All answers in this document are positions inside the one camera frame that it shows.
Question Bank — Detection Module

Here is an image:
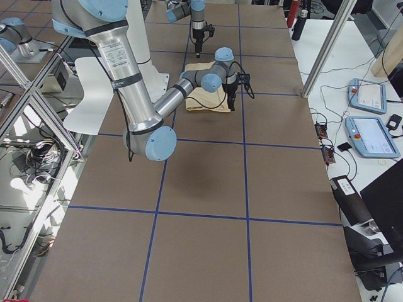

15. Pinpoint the near blue teach pendant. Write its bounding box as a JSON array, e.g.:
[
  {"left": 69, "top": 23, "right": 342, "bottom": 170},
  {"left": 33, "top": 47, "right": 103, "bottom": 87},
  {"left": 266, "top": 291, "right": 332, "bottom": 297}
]
[{"left": 344, "top": 116, "right": 400, "bottom": 159}]

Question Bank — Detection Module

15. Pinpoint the black monitor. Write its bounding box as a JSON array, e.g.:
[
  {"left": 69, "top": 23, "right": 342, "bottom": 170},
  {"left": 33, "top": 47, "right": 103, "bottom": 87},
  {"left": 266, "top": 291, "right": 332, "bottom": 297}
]
[{"left": 360, "top": 160, "right": 402, "bottom": 251}]

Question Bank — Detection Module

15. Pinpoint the red water bottle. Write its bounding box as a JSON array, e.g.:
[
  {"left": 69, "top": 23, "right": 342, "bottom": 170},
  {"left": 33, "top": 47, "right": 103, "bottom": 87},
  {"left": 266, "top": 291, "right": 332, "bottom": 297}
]
[{"left": 287, "top": 0, "right": 300, "bottom": 28}]

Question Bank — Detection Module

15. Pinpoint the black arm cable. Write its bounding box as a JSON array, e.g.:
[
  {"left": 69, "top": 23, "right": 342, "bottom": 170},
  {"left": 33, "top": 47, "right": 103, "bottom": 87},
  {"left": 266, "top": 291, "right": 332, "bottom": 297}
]
[{"left": 185, "top": 61, "right": 256, "bottom": 109}]

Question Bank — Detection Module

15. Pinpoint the far blue teach pendant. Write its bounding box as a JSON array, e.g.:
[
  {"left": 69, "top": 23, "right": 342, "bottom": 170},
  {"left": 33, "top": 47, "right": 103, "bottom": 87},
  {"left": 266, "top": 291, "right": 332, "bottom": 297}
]
[{"left": 348, "top": 78, "right": 387, "bottom": 115}]

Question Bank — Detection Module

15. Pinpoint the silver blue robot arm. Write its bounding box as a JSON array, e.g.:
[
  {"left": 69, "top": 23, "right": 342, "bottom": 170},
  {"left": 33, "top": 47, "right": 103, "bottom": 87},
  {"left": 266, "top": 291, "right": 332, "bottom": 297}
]
[
  {"left": 165, "top": 0, "right": 207, "bottom": 58},
  {"left": 52, "top": 1, "right": 240, "bottom": 161}
]

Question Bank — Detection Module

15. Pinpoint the black water bottle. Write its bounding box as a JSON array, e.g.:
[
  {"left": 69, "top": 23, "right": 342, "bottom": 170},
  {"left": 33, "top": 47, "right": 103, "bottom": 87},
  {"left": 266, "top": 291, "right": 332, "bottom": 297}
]
[{"left": 292, "top": 9, "right": 308, "bottom": 41}]

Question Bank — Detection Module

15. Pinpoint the idle grey robot base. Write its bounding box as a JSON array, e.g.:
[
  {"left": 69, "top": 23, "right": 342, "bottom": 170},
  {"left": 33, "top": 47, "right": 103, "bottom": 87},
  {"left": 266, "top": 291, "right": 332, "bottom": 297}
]
[{"left": 1, "top": 17, "right": 45, "bottom": 64}]

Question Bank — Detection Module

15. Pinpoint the aluminium frame post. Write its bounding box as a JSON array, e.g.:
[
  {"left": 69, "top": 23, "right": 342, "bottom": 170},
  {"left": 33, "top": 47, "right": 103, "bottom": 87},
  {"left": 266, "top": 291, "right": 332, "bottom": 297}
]
[{"left": 301, "top": 0, "right": 356, "bottom": 98}]

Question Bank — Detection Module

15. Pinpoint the blue teach pendant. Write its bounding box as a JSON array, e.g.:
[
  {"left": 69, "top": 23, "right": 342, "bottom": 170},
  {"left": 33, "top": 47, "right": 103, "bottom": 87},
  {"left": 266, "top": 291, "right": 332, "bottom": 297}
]
[
  {"left": 344, "top": 116, "right": 400, "bottom": 159},
  {"left": 348, "top": 78, "right": 387, "bottom": 115}
]

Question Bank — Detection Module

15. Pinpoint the beige long-sleeve printed shirt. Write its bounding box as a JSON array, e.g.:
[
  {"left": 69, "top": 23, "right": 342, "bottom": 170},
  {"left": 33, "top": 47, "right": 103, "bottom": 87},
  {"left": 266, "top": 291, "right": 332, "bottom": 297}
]
[{"left": 185, "top": 75, "right": 230, "bottom": 113}]

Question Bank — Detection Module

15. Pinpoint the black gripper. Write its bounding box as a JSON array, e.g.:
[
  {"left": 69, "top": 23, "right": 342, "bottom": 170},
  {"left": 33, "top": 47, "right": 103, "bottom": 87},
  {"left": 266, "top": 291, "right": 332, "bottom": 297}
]
[
  {"left": 224, "top": 82, "right": 238, "bottom": 111},
  {"left": 192, "top": 28, "right": 205, "bottom": 59}
]

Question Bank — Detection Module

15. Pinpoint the white plastic chair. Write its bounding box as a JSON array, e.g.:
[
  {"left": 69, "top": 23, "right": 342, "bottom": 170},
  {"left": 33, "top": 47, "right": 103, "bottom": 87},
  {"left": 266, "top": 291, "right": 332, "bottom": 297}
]
[{"left": 63, "top": 57, "right": 113, "bottom": 135}]

